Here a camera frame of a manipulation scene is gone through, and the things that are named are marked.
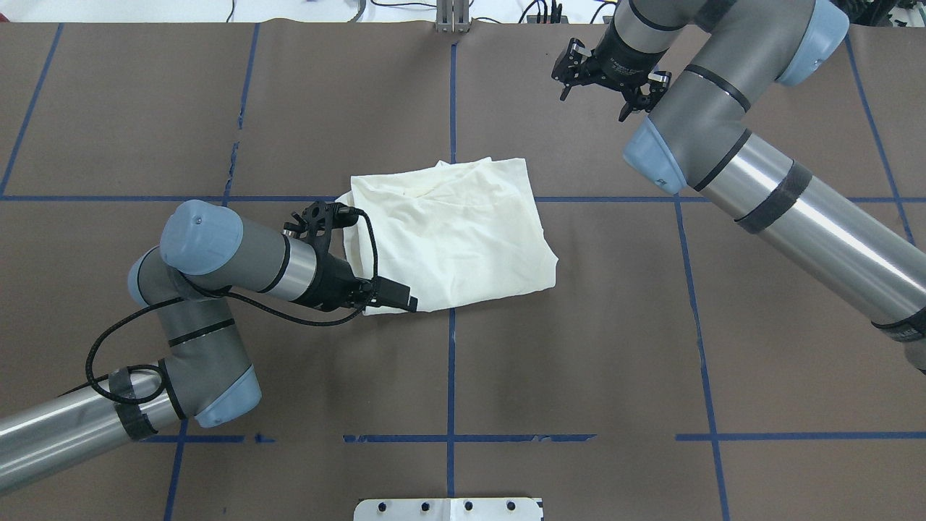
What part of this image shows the aluminium frame post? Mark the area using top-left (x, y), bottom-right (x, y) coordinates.
top-left (436, 0), bottom-right (472, 33)

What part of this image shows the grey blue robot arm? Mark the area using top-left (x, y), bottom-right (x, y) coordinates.
top-left (550, 1), bottom-right (925, 373)

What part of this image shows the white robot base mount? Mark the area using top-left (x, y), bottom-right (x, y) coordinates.
top-left (353, 497), bottom-right (545, 520)

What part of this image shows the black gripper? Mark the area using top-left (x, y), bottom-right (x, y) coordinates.
top-left (551, 33), bottom-right (674, 122)

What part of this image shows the cream white t-shirt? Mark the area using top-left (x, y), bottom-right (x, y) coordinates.
top-left (339, 158), bottom-right (558, 311)

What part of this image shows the second grey blue robot arm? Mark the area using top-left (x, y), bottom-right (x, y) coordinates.
top-left (2, 199), bottom-right (419, 494)

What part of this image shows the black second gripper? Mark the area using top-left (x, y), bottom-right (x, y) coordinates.
top-left (284, 201), bottom-right (419, 313)

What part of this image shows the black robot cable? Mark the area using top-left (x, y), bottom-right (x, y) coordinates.
top-left (85, 206), bottom-right (381, 406)

